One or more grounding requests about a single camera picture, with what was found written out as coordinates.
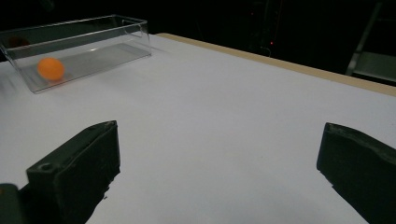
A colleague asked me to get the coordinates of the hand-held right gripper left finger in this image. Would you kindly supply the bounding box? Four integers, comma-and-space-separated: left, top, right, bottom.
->
18, 119, 121, 224

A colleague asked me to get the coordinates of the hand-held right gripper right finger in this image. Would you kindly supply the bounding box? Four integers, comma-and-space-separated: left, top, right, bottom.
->
316, 121, 396, 224

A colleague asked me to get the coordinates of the orange ball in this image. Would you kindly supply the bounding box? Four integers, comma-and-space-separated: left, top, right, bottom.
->
36, 57, 66, 83

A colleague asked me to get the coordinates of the clear plastic box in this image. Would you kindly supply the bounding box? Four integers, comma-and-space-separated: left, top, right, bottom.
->
0, 14, 153, 94

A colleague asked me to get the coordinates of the white metal stand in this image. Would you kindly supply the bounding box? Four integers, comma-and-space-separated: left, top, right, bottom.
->
345, 2, 396, 84

